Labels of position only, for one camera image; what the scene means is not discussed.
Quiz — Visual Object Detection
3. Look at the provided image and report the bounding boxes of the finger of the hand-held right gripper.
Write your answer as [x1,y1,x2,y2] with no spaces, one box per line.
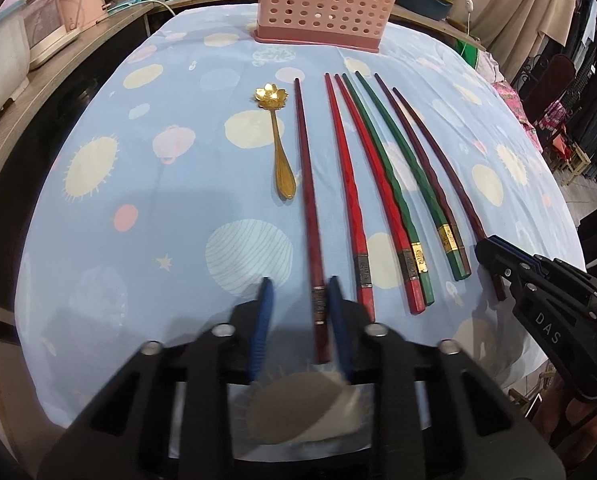
[487,235,597,307]
[475,239,595,357]

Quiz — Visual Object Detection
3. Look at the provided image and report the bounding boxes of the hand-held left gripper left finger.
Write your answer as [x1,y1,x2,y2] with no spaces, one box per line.
[38,276,276,480]

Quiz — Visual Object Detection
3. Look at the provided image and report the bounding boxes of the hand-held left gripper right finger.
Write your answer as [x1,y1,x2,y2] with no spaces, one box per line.
[327,276,565,480]

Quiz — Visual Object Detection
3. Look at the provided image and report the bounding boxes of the green chopstick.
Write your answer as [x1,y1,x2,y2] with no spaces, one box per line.
[342,73,436,307]
[355,70,473,282]

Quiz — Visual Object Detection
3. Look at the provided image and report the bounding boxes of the dark maroon chopstick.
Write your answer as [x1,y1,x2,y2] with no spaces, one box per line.
[375,73,472,268]
[391,87,508,302]

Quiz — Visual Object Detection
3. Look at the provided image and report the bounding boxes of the dark red chopstick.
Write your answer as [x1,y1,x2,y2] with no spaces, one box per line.
[292,77,332,365]

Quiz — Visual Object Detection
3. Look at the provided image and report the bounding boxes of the gold flower spoon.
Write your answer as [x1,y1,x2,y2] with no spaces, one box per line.
[254,84,298,201]

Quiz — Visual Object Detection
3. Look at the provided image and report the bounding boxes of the pink perforated utensil basket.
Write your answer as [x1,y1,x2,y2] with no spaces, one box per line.
[252,0,398,55]

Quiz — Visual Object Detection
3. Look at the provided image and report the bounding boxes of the blue printed tablecloth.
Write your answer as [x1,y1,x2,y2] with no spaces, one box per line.
[16,2,587,441]

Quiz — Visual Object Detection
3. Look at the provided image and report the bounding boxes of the pink floral cloth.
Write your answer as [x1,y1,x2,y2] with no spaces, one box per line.
[479,55,544,151]

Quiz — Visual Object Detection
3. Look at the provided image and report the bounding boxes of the hanging dark clothes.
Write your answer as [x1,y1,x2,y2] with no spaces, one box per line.
[553,0,597,186]

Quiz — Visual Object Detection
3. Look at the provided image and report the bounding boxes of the beige curtain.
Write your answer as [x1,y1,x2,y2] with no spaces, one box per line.
[439,0,579,81]

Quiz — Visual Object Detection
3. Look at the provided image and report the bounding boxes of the wooden counter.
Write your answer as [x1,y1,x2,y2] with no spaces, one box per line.
[0,0,154,196]

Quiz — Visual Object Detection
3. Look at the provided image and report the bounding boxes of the clear lidded white appliance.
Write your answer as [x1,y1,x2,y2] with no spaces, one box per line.
[8,0,79,71]

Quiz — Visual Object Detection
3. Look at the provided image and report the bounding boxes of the white cable with switch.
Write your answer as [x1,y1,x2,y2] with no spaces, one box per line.
[459,0,478,56]

